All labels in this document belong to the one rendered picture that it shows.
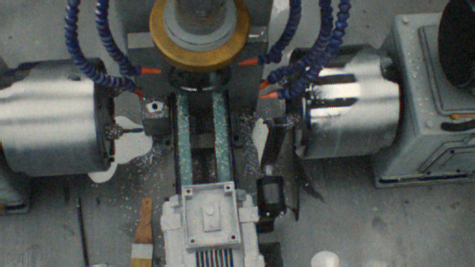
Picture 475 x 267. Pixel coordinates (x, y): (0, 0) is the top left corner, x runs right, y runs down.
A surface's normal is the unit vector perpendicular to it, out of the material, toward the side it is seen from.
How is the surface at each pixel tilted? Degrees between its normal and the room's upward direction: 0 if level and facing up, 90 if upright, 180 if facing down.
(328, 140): 66
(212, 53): 0
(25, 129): 32
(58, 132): 40
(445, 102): 0
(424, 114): 0
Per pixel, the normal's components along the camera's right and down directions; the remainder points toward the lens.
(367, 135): 0.11, 0.63
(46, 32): 0.05, -0.38
